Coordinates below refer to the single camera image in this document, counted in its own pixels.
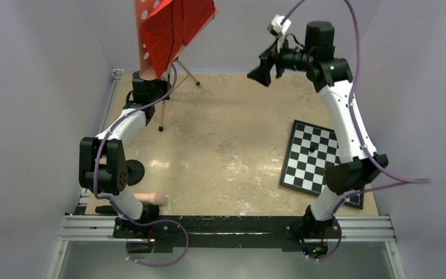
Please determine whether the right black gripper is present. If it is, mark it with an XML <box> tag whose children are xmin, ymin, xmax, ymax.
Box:
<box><xmin>246</xmin><ymin>34</ymin><xmax>314</xmax><ymax>87</ymax></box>

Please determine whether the pink tripod music stand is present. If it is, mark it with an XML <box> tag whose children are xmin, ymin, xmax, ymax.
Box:
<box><xmin>134</xmin><ymin>0</ymin><xmax>218</xmax><ymax>133</ymax></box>

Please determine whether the black microphone stand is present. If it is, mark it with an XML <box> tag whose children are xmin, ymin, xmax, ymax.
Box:
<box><xmin>126</xmin><ymin>159</ymin><xmax>145</xmax><ymax>186</ymax></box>

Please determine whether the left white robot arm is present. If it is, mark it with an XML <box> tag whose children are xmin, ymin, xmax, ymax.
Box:
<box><xmin>78</xmin><ymin>71</ymin><xmax>172</xmax><ymax>238</ymax></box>

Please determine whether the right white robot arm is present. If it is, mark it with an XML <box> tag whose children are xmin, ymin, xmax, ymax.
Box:
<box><xmin>247</xmin><ymin>16</ymin><xmax>389</xmax><ymax>237</ymax></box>

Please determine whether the black white chessboard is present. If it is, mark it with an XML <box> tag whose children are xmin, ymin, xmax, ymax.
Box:
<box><xmin>279</xmin><ymin>119</ymin><xmax>365</xmax><ymax>210</ymax></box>

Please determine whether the red sheet music page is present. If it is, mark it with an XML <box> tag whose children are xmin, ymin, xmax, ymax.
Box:
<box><xmin>134</xmin><ymin>1</ymin><xmax>183</xmax><ymax>80</ymax></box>

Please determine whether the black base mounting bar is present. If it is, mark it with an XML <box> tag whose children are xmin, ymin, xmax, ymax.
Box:
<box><xmin>113</xmin><ymin>216</ymin><xmax>340</xmax><ymax>253</ymax></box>

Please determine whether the black microphone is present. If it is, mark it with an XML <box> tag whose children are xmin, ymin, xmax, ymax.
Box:
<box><xmin>95</xmin><ymin>206</ymin><xmax>117</xmax><ymax>216</ymax></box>

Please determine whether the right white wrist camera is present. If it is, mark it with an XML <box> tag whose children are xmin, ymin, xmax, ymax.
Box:
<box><xmin>267</xmin><ymin>15</ymin><xmax>291</xmax><ymax>53</ymax></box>

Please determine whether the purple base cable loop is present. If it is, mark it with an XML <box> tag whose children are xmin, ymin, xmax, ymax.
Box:
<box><xmin>125</xmin><ymin>219</ymin><xmax>190</xmax><ymax>269</ymax></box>

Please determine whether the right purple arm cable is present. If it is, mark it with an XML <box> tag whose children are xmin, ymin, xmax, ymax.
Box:
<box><xmin>280</xmin><ymin>0</ymin><xmax>431</xmax><ymax>216</ymax></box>

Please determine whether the aluminium frame rail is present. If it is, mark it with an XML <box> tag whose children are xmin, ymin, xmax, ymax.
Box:
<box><xmin>48</xmin><ymin>69</ymin><xmax>407</xmax><ymax>279</ymax></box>

